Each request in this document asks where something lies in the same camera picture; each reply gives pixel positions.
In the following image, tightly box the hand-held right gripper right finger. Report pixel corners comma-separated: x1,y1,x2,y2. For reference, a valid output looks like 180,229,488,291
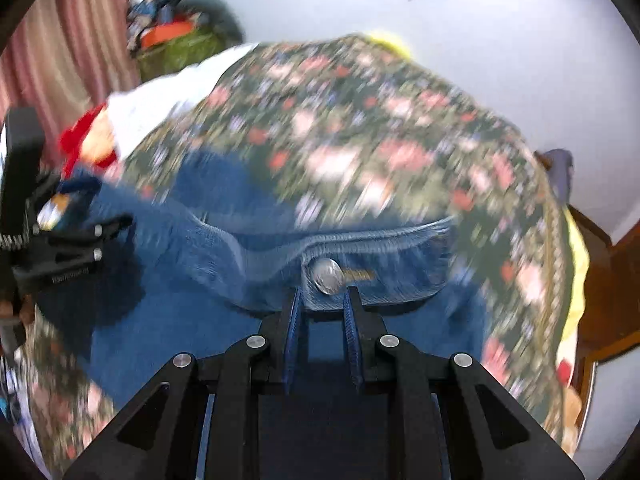
342,286,587,480

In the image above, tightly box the pile of clutter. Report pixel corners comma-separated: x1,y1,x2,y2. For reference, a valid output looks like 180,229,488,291
125,0,194,52

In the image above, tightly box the white cloth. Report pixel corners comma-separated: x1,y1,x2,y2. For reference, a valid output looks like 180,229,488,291
104,42,259,162

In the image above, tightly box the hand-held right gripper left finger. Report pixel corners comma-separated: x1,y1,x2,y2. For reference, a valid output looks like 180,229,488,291
62,287,303,480

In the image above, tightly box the dark blue garment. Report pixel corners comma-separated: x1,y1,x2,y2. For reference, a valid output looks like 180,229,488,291
542,148,577,207

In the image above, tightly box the striped pink curtain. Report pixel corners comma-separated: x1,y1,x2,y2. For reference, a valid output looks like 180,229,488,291
0,0,152,173

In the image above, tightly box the floral bedspread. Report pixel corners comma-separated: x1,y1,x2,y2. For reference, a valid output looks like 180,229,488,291
15,34,582,480

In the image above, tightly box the blue denim jacket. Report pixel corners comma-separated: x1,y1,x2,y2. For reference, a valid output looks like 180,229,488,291
35,151,494,413

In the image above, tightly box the orange box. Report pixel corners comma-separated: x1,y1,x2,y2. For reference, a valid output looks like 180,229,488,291
140,22,194,49

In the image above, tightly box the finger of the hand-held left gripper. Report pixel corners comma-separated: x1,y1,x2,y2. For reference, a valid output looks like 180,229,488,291
27,212,135,288

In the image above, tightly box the red plush toy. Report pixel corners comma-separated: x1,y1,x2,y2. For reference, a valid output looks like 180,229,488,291
58,104,122,172

